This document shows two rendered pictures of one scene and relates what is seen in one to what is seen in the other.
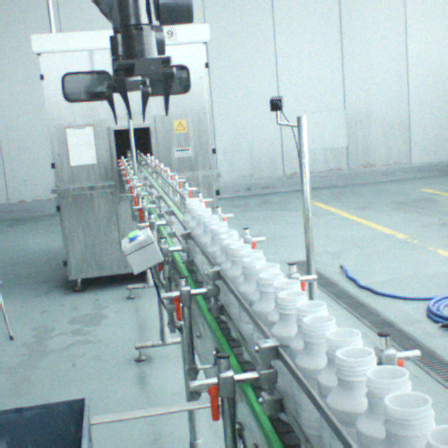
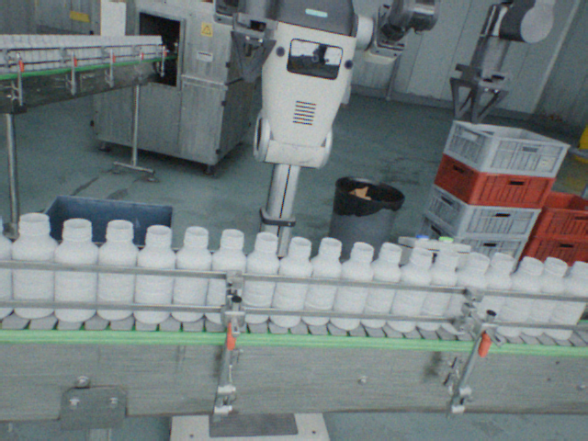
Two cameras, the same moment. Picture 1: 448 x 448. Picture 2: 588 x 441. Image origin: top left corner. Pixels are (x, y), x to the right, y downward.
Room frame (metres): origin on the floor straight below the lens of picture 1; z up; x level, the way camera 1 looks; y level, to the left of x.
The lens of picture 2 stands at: (1.31, -0.71, 1.51)
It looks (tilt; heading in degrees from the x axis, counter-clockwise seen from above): 23 degrees down; 83
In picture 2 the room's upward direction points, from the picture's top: 12 degrees clockwise
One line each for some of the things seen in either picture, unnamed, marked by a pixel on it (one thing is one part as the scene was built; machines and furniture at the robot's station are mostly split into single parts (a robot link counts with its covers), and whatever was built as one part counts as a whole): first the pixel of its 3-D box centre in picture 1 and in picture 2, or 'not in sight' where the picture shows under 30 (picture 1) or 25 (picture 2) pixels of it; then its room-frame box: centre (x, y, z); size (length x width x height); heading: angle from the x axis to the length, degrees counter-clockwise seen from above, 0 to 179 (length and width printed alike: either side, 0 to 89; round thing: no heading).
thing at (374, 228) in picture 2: not in sight; (357, 232); (2.09, 2.02, 0.32); 0.45 x 0.45 x 0.64
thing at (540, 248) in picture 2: not in sight; (543, 240); (3.61, 2.41, 0.33); 0.61 x 0.41 x 0.22; 12
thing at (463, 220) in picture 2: not in sight; (479, 210); (2.93, 2.20, 0.55); 0.61 x 0.41 x 0.22; 16
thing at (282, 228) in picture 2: not in sight; (267, 265); (1.42, 0.66, 0.74); 0.11 x 0.11 x 0.40; 9
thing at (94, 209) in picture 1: (132, 156); not in sight; (6.69, 0.80, 1.05); 1.60 x 1.40 x 2.10; 9
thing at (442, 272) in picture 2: (206, 246); (435, 288); (1.70, 0.05, 1.08); 0.06 x 0.06 x 0.17
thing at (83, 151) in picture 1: (81, 145); not in sight; (5.86, 1.10, 1.22); 0.23 x 0.03 x 0.32; 99
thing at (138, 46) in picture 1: (139, 49); (256, 5); (1.28, 0.12, 1.52); 0.10 x 0.07 x 0.07; 99
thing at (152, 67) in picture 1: (155, 89); (251, 51); (1.28, 0.10, 1.45); 0.07 x 0.07 x 0.09; 9
